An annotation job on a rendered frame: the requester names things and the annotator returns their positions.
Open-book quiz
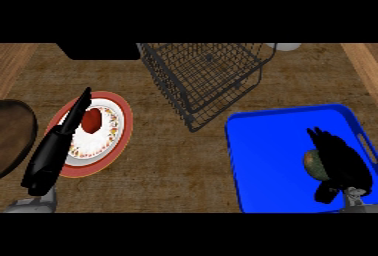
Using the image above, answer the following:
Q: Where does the dark brown wooden bowl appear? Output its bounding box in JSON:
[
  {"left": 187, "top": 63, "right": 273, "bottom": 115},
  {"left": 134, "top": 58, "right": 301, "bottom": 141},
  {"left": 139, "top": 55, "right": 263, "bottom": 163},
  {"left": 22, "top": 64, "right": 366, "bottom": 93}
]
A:
[{"left": 0, "top": 98, "right": 40, "bottom": 179}]

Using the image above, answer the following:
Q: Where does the white floral plate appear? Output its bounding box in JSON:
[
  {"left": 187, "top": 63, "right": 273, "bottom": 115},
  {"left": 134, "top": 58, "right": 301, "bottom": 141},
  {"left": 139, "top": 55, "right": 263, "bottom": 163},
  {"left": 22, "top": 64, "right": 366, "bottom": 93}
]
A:
[{"left": 57, "top": 98, "right": 127, "bottom": 167}]

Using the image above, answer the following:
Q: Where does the pale grey round object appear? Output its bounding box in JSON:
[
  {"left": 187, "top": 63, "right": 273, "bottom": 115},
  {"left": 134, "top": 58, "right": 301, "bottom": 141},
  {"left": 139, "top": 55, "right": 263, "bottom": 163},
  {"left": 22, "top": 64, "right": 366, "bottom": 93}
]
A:
[{"left": 264, "top": 42, "right": 302, "bottom": 52}]

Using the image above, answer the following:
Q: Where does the red round placemat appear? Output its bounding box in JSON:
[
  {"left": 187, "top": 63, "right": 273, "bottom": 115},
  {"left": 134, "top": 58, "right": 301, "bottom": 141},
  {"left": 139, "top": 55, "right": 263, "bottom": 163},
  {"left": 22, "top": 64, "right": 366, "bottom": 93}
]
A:
[{"left": 44, "top": 91, "right": 134, "bottom": 179}]

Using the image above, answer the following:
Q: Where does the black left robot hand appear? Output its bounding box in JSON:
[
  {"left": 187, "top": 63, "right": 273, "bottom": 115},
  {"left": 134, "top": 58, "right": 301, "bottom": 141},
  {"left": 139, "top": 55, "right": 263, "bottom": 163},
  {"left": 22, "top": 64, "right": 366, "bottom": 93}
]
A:
[{"left": 19, "top": 86, "right": 93, "bottom": 197}]

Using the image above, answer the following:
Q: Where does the black wire tiered basket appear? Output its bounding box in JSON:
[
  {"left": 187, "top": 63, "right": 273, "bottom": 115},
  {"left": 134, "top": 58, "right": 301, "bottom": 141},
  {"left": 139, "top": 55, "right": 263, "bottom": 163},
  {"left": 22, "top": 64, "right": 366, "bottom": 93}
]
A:
[{"left": 136, "top": 42, "right": 279, "bottom": 133}]

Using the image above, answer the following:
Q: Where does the blue plastic tray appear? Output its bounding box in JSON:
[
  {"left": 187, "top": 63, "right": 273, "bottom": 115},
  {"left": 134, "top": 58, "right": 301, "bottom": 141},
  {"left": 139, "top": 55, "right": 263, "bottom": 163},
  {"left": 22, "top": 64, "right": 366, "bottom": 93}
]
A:
[{"left": 224, "top": 103, "right": 378, "bottom": 214}]

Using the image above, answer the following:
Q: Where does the black appliance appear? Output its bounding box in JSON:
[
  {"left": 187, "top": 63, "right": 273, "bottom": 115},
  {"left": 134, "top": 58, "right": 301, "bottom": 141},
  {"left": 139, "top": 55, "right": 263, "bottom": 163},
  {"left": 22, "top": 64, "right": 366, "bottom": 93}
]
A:
[{"left": 56, "top": 42, "right": 143, "bottom": 61}]

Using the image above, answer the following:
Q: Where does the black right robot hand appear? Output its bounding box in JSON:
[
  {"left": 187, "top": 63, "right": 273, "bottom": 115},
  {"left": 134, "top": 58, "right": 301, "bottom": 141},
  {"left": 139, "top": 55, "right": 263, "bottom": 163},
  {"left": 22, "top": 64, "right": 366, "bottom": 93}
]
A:
[{"left": 305, "top": 126, "right": 373, "bottom": 205}]

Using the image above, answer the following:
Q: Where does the green squash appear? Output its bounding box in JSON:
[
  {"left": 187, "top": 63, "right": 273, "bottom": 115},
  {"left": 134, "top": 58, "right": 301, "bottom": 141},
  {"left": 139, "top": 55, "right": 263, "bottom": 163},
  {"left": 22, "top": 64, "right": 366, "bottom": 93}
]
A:
[{"left": 301, "top": 149, "right": 331, "bottom": 182}]

